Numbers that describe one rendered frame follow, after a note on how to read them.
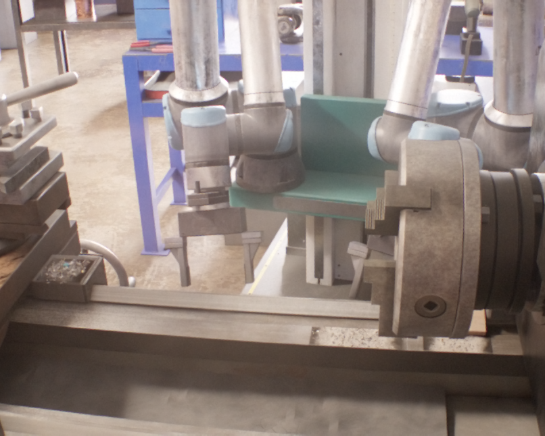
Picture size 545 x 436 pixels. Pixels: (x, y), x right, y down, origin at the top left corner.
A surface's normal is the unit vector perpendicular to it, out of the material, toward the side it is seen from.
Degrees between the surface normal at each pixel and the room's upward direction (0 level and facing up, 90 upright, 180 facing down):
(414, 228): 58
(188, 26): 100
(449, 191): 35
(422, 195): 41
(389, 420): 21
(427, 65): 79
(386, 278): 70
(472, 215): 49
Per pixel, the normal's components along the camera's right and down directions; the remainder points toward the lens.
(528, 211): -0.11, -0.43
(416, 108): 0.31, 0.25
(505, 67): -0.72, 0.47
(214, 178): 0.39, 0.02
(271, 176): 0.07, 0.12
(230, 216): -0.17, 0.06
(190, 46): -0.14, 0.60
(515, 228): -0.13, -0.18
